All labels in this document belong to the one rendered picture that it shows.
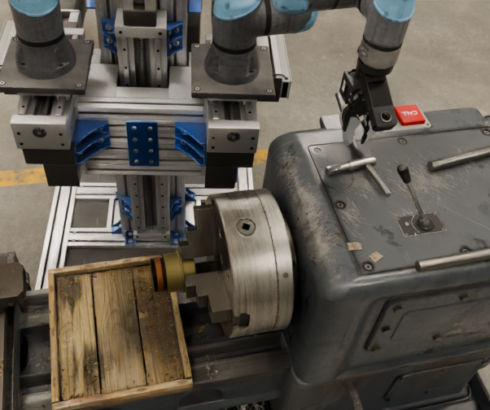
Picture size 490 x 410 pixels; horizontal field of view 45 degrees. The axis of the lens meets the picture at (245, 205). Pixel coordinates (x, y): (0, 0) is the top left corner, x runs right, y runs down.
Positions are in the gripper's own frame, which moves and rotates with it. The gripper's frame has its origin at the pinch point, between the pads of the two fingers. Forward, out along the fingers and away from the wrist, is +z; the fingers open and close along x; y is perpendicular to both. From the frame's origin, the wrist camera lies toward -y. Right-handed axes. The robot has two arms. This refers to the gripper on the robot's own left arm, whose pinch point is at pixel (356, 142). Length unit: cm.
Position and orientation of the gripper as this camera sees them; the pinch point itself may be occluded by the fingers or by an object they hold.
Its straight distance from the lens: 131.8
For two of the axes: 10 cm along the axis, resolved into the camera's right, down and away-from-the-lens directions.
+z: -0.8, 6.5, 7.6
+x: -9.7, 1.2, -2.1
